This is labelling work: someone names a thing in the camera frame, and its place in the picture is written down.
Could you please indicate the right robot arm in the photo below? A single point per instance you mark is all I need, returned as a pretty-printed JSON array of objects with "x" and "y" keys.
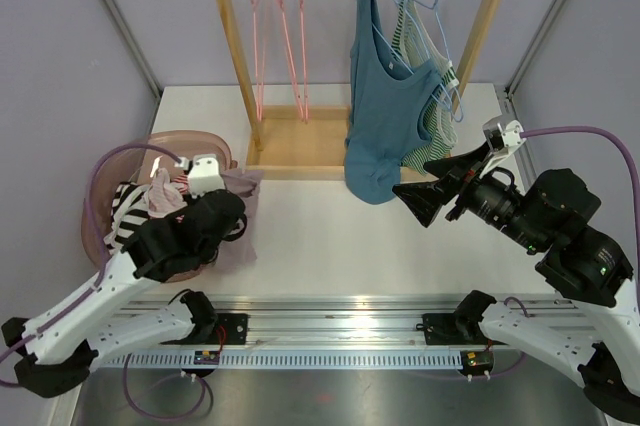
[{"x": 582, "y": 264}]

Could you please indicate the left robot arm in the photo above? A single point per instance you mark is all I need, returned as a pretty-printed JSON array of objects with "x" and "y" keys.
[{"x": 62, "y": 347}]

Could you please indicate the black white striped tank top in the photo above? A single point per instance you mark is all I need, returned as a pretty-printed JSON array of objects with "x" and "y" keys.
[{"x": 129, "y": 210}]

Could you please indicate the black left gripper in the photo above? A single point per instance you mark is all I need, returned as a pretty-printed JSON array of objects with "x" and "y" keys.
[{"x": 238, "y": 227}]

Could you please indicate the green white striped tank top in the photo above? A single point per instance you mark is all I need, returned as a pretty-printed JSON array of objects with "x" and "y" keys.
[{"x": 442, "y": 133}]

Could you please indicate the white slotted cable duct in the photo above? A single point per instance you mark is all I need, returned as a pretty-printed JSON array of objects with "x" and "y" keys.
[{"x": 281, "y": 359}]

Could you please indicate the red white striped tank top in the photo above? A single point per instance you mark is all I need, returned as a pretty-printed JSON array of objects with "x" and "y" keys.
[{"x": 165, "y": 194}]

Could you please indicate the teal blue tank top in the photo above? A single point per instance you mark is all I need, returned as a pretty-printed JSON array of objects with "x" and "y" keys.
[{"x": 388, "y": 104}]

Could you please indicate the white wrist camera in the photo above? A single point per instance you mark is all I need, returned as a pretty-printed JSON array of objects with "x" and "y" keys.
[
  {"x": 504, "y": 137},
  {"x": 200, "y": 175}
]

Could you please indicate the pink wire hanger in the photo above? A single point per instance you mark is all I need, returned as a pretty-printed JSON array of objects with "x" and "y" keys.
[
  {"x": 291, "y": 62},
  {"x": 259, "y": 13},
  {"x": 305, "y": 97}
]

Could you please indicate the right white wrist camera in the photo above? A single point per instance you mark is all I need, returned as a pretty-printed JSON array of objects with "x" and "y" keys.
[{"x": 504, "y": 137}]

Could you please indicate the aluminium mounting rail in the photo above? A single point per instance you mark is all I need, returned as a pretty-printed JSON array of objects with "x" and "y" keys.
[{"x": 352, "y": 322}]

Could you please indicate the translucent pink plastic basin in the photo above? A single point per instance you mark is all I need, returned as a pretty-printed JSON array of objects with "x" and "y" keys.
[{"x": 136, "y": 166}]

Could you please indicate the wooden clothes rack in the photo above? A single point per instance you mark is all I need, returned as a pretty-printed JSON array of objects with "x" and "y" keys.
[{"x": 285, "y": 150}]

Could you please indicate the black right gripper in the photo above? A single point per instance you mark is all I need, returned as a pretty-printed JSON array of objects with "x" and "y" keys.
[{"x": 425, "y": 198}]

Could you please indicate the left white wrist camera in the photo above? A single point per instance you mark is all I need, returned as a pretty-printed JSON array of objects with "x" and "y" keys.
[{"x": 200, "y": 175}]

